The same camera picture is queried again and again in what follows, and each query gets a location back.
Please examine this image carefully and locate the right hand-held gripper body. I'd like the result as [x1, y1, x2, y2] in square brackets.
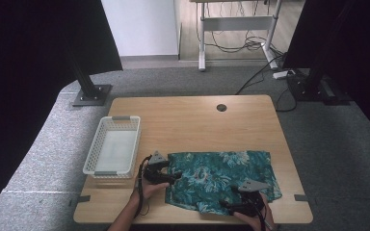
[230, 179, 271, 218]

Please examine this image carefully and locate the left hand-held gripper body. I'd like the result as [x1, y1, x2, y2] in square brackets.
[142, 150, 174, 186]

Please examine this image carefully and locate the teal floral shirt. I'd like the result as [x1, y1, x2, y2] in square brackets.
[165, 149, 283, 217]

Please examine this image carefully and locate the person's left hand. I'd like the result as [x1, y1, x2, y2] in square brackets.
[134, 160, 172, 202]

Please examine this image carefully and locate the person's right hand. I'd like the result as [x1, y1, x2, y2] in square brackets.
[233, 194, 277, 231]

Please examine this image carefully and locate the white plastic basket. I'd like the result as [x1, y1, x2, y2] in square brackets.
[82, 115, 142, 179]

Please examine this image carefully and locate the black metal stand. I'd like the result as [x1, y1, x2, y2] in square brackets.
[62, 47, 114, 108]
[287, 0, 353, 106]

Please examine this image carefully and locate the white power strip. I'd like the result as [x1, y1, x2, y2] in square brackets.
[272, 69, 296, 80]

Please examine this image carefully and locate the black curtain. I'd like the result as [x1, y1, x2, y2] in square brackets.
[282, 0, 370, 147]
[0, 0, 123, 222]

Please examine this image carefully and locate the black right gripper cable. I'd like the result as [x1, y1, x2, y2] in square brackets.
[251, 196, 273, 231]

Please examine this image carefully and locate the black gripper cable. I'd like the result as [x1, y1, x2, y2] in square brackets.
[251, 196, 273, 231]
[133, 154, 154, 219]

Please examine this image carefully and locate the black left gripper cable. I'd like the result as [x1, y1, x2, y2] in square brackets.
[133, 154, 154, 219]

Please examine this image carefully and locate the looped black floor cable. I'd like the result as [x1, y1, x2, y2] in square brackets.
[275, 86, 299, 114]

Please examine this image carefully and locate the long black floor cable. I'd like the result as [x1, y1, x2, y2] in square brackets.
[235, 53, 285, 96]

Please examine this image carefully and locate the bundle of black cables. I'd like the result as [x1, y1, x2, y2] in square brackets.
[205, 30, 284, 54]

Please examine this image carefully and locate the white desk frame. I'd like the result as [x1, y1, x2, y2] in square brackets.
[190, 0, 285, 72]

